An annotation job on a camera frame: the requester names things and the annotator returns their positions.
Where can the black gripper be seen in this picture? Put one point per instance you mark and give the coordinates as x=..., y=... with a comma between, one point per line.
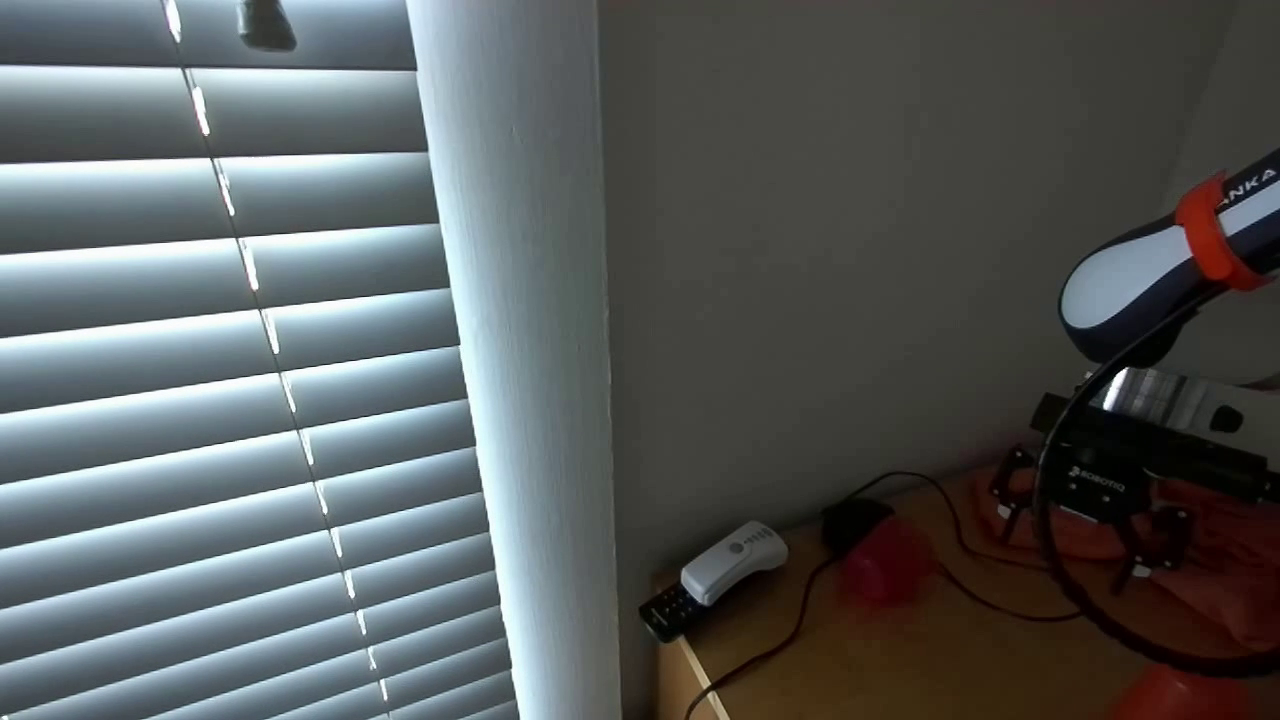
x=1161, y=464

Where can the orange plastic cup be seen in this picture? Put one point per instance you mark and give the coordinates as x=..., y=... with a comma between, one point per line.
x=1180, y=698

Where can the pinkish red plastic cup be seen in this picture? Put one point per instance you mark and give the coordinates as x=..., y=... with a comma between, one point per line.
x=884, y=564

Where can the orange towel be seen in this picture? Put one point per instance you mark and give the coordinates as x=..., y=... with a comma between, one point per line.
x=1232, y=575

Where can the light wooden dresser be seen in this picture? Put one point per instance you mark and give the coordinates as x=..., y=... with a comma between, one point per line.
x=935, y=666

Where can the black power adapter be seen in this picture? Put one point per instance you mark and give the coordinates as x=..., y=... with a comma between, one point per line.
x=855, y=523

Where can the white handheld device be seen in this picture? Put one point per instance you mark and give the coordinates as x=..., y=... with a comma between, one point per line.
x=731, y=561

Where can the black remote control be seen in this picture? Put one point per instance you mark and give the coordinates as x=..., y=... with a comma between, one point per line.
x=665, y=619

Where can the white window blinds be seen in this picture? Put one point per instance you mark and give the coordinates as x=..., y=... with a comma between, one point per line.
x=202, y=400

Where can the dark window blind fitting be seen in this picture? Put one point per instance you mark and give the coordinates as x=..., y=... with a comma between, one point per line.
x=267, y=21

